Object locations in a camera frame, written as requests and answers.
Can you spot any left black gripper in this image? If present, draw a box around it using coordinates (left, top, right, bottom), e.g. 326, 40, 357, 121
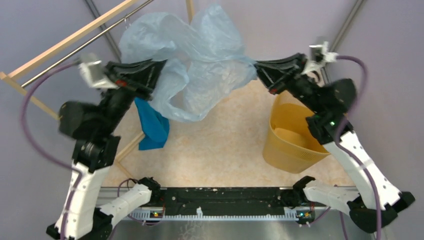
98, 54, 168, 133

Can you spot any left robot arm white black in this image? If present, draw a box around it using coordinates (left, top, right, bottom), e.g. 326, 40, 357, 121
46, 57, 166, 240

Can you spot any light blue plastic trash bag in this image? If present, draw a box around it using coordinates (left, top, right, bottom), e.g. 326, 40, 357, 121
118, 4, 257, 123

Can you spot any white toothed cable duct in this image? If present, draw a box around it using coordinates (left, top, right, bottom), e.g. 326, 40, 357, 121
130, 207, 299, 221

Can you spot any blue t-shirt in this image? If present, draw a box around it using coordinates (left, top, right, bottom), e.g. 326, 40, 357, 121
134, 98, 170, 151

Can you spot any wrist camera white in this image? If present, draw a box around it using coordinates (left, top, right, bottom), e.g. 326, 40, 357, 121
301, 40, 339, 75
78, 53, 118, 90

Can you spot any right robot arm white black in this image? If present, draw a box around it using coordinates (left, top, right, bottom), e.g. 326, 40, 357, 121
254, 52, 415, 239

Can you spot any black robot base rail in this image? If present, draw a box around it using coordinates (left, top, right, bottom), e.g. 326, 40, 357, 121
129, 186, 327, 217

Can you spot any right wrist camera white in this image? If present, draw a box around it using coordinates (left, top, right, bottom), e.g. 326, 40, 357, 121
301, 40, 339, 75

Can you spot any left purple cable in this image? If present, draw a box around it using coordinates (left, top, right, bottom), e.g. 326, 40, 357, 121
19, 59, 165, 240

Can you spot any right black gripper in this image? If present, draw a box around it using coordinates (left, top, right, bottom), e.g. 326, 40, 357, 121
248, 53, 326, 115

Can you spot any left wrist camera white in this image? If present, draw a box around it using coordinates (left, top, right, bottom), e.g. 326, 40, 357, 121
78, 53, 118, 90

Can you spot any wooden clothes rack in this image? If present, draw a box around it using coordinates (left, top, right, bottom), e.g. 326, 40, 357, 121
0, 0, 196, 178

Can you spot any yellow plastic trash bin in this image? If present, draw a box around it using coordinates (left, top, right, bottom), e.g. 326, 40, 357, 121
262, 91, 331, 174

